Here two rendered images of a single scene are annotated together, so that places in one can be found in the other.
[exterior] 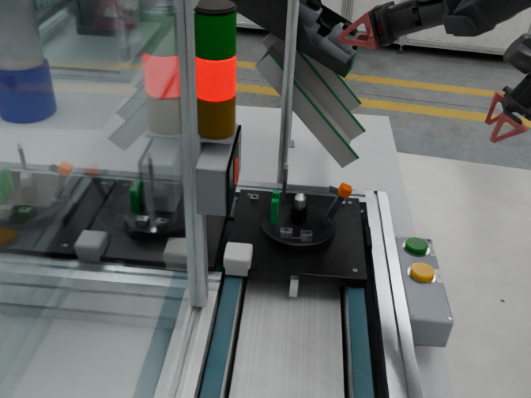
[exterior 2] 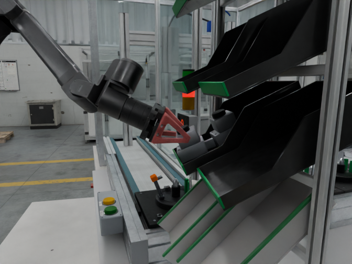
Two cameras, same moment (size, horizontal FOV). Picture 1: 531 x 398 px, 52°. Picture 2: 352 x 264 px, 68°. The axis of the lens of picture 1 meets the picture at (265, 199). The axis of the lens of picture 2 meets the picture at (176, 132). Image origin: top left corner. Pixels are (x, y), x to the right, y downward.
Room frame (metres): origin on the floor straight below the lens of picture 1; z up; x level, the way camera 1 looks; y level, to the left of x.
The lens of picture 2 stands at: (1.57, -0.37, 1.37)
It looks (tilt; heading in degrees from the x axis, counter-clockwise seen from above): 11 degrees down; 158
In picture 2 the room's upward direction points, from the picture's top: straight up
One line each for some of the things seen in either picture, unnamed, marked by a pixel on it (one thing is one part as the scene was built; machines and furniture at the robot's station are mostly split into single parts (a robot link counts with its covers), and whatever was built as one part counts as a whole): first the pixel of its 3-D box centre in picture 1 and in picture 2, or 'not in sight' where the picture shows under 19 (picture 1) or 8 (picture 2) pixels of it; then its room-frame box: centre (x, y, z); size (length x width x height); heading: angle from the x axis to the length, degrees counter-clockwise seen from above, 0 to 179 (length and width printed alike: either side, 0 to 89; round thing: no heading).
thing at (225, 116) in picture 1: (215, 112); (188, 103); (0.62, 0.07, 1.28); 0.05 x 0.05 x 0.05
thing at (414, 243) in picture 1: (416, 247); (110, 211); (0.78, -0.28, 0.96); 0.04 x 0.04 x 0.02
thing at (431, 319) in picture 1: (418, 287); (109, 210); (0.71, -0.27, 0.93); 0.21 x 0.07 x 0.06; 177
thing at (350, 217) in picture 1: (297, 233); (175, 204); (0.80, -0.06, 0.96); 0.24 x 0.24 x 0.02; 87
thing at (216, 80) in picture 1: (215, 73); (188, 90); (0.62, 0.07, 1.33); 0.05 x 0.05 x 0.05
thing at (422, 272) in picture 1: (421, 273); (108, 201); (0.71, -0.27, 0.96); 0.04 x 0.04 x 0.02
